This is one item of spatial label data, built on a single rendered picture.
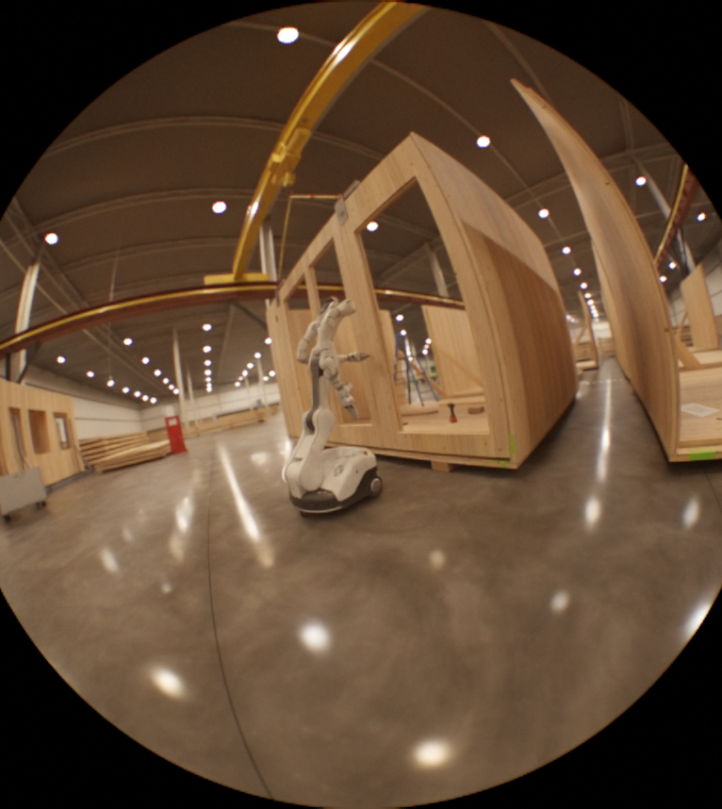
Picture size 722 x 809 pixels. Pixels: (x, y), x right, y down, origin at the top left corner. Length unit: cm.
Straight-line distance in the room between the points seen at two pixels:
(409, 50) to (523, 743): 1164
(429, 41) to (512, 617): 1163
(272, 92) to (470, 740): 1151
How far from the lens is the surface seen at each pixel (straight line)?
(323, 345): 166
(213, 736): 96
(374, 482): 186
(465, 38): 1149
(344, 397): 167
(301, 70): 1056
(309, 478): 167
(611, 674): 92
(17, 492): 614
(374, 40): 550
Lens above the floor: 78
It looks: 3 degrees down
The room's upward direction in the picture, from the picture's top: 11 degrees counter-clockwise
